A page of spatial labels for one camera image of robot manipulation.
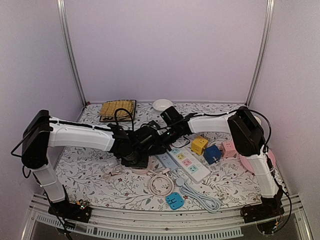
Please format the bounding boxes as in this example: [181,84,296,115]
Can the grey-blue power strip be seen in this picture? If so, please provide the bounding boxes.
[156,152,178,172]

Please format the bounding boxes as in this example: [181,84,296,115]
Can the white charger plug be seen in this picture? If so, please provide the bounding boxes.
[106,158,118,168]

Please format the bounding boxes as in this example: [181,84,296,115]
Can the pink charger cable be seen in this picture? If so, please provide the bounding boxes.
[101,167,126,182]

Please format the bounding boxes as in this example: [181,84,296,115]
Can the yellow cube socket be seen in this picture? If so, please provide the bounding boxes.
[190,135,209,156]

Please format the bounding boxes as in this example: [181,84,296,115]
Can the white power strip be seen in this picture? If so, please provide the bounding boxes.
[168,148,211,184]

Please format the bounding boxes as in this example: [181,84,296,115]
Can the light blue adapter plug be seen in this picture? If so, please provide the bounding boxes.
[165,192,184,210]

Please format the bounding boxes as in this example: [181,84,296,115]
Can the dark blue cube socket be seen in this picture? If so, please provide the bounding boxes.
[203,145,222,165]

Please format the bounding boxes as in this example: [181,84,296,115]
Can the pink cube socket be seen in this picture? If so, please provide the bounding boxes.
[220,140,237,158]

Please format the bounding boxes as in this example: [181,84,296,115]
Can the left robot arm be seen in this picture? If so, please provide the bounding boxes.
[10,109,149,219]

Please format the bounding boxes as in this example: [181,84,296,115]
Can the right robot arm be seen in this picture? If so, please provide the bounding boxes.
[159,106,284,221]

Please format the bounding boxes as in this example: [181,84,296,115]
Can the dark tray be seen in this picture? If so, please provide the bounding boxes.
[99,99,137,122]

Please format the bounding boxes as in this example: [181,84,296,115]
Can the white bowl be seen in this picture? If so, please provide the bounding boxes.
[152,99,173,112]

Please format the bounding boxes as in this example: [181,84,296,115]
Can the yellow woven mat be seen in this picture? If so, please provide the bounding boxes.
[99,99,136,117]

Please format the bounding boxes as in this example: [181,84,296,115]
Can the pink plate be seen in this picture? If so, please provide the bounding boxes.
[239,149,276,174]

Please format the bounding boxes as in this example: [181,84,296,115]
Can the cream cup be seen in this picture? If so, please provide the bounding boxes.
[254,115,262,126]

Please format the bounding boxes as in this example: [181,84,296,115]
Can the white strip cable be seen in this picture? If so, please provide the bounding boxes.
[208,181,230,202]

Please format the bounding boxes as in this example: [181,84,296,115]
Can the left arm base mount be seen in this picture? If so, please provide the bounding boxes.
[48,200,92,223]

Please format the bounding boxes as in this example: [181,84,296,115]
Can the grey-blue coiled power cable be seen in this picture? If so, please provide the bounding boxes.
[175,177,222,214]

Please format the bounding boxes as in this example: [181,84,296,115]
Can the front aluminium rail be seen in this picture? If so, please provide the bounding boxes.
[21,194,315,240]

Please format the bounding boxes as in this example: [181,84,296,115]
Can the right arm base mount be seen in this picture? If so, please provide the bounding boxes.
[240,198,285,235]

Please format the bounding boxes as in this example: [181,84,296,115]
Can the left aluminium frame post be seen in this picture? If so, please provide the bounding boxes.
[56,0,87,107]

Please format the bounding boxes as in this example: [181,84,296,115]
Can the aluminium frame post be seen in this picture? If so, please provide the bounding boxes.
[56,0,87,107]
[245,0,275,107]

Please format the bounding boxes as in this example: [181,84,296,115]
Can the right aluminium frame post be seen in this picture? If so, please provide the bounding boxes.
[245,0,275,107]

